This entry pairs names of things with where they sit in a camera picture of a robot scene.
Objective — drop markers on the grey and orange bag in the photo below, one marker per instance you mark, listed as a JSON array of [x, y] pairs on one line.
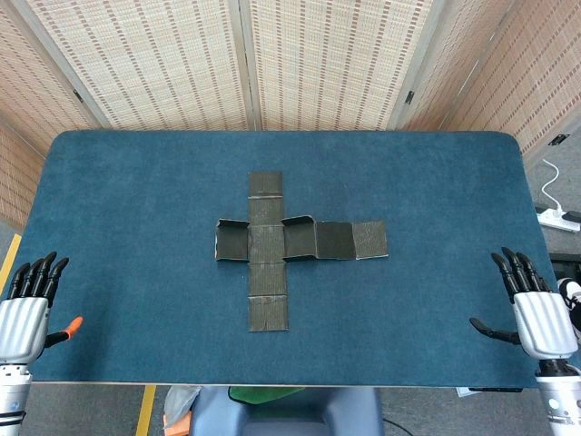
[[179, 406]]

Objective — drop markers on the black screen hinge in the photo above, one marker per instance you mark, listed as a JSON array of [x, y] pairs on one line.
[[558, 139], [410, 96], [78, 95]]

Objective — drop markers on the black floor object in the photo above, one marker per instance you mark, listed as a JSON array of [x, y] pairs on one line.
[[565, 263]]

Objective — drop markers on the blue felt table cover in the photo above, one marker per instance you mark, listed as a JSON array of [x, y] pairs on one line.
[[136, 181]]

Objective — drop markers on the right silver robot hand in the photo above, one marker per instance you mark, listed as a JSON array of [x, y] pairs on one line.
[[544, 322]]

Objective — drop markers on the black and white shoe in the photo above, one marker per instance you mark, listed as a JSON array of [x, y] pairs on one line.
[[573, 290]]

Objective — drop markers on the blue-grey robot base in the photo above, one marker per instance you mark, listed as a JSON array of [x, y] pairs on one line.
[[286, 418]]

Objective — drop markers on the green cloth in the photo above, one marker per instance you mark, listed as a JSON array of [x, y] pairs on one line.
[[258, 394]]

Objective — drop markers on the yellow floor tape strip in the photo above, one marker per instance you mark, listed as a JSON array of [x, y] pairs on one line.
[[10, 263], [146, 409]]

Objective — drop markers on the white paper scrap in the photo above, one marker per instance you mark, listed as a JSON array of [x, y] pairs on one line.
[[462, 391]]

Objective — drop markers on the dark foldable cardboard box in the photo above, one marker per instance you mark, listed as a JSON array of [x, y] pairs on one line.
[[268, 245]]

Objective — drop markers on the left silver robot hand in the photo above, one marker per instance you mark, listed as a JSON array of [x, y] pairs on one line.
[[25, 327]]

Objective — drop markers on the white power strip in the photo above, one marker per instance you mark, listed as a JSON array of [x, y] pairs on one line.
[[556, 221]]

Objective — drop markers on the woven bamboo screen panel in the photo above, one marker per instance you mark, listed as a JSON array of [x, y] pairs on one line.
[[159, 63], [522, 68], [27, 91], [331, 63]]

